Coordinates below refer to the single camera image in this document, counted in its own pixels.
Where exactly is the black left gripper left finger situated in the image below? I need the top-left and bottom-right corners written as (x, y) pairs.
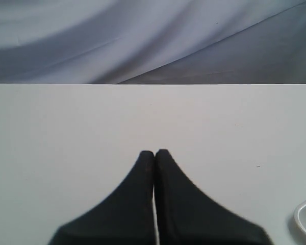
top-left (49, 151), bottom-right (156, 244)

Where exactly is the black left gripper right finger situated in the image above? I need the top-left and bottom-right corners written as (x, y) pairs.
top-left (155, 150), bottom-right (272, 244)

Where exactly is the grey backdrop cloth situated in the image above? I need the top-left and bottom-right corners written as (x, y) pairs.
top-left (0, 1), bottom-right (306, 84)

